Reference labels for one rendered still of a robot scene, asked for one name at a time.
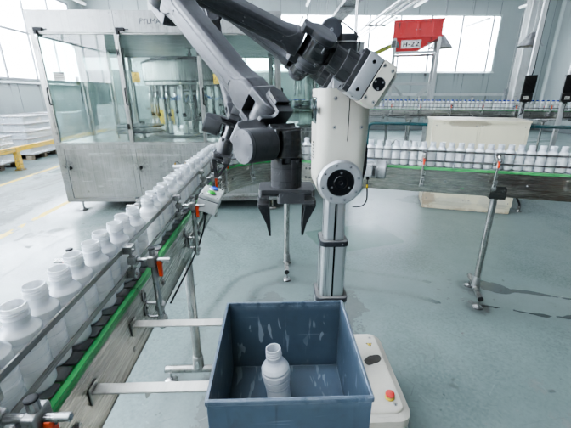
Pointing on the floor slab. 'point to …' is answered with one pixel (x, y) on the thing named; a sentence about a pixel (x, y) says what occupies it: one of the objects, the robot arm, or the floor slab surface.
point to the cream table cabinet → (462, 129)
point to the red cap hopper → (432, 31)
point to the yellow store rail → (22, 150)
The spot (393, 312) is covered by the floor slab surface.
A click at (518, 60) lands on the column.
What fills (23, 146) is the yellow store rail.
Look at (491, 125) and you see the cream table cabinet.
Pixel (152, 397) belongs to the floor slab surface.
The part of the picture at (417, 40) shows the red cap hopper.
